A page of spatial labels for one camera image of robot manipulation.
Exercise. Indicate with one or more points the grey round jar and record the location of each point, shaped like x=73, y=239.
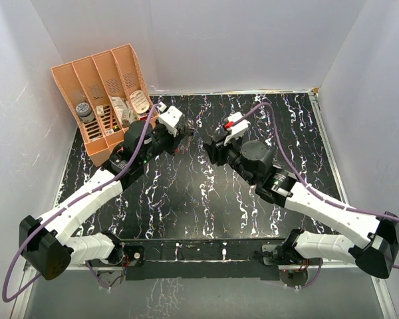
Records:
x=84, y=112

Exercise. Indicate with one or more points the small red-white box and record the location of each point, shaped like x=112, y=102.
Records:
x=102, y=110

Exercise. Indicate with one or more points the oval white tin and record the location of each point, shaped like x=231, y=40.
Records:
x=139, y=102

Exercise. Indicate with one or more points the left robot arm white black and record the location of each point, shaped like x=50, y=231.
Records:
x=48, y=242

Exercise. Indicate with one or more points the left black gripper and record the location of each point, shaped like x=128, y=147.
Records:
x=174, y=141

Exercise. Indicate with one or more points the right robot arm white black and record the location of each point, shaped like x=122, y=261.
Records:
x=368, y=241

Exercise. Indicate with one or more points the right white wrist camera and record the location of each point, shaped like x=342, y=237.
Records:
x=233, y=127

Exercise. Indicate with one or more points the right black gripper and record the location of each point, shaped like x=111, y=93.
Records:
x=217, y=149

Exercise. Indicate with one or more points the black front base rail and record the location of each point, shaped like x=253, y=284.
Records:
x=210, y=258

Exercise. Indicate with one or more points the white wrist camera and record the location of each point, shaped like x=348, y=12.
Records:
x=233, y=127
x=172, y=119

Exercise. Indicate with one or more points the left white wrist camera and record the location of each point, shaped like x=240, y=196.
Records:
x=172, y=119

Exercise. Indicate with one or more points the red keyring with keys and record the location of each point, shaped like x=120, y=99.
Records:
x=185, y=147

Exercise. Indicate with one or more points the peach desk organizer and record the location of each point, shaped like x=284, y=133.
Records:
x=94, y=79

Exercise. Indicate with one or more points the white small boxes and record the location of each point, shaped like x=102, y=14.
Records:
x=125, y=114

